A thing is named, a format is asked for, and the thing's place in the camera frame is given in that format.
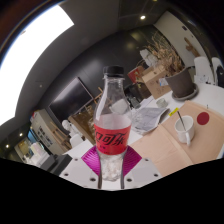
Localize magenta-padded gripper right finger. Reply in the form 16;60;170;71
121;145;163;190

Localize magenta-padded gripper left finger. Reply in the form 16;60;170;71
59;145;103;190

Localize clear red-labelled drink bottle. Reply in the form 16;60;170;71
93;65;133;183

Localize black box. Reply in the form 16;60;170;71
49;153;73;176

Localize brown kraft paper mat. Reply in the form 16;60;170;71
128;99;224;178

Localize white plastic chair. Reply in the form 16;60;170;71
193;55;214;84
69;133;84;149
211;57;224;88

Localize wooden easel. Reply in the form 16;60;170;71
88;86;104;105
49;121;73;153

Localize white plaster bust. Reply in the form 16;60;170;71
61;119;79;138

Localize white shelf unit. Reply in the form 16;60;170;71
29;109;68;156

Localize white mug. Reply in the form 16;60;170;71
173;114;195;147

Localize metal spoon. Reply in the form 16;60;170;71
176;110;187;131

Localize yellow tape piece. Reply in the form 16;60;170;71
168;107;180;117

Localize small grey cup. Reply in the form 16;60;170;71
155;97;169;109

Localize flat round red coaster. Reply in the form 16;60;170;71
196;111;211;126

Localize brown cardboard box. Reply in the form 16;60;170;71
141;64;173;100

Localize grey plant saucer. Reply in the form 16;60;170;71
171;83;200;102

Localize dried plant in grey pot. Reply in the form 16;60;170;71
146;31;198;99

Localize red box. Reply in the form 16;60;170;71
127;65;146;84

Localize black backpack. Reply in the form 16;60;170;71
216;64;224;88

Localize long ceiling light panel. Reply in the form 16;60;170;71
0;4;75;126

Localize round ceiling spotlights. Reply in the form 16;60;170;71
3;14;147;149

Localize black wall screen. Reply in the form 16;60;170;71
48;77;95;124

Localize wooden wall figure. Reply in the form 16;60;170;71
184;36;202;58

